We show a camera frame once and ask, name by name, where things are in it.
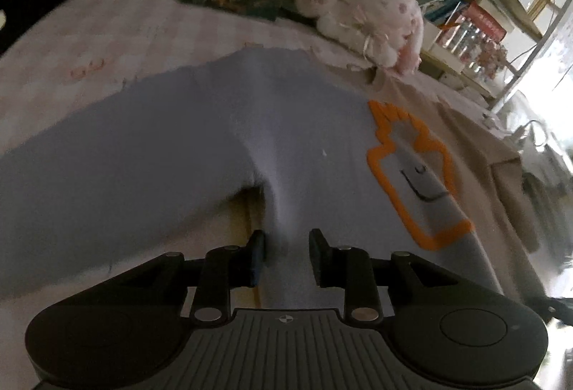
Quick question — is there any pink checked bed sheet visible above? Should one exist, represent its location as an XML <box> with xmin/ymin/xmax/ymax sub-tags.
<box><xmin>0</xmin><ymin>0</ymin><xmax>516</xmax><ymax>390</ymax></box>

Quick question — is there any lavender and beige sweater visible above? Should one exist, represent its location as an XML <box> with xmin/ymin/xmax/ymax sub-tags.
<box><xmin>1</xmin><ymin>48</ymin><xmax>544</xmax><ymax>308</ymax></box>

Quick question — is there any white pink plush bunny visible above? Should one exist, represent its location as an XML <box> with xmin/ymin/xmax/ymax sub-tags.
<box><xmin>295</xmin><ymin>0</ymin><xmax>423</xmax><ymax>75</ymax></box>

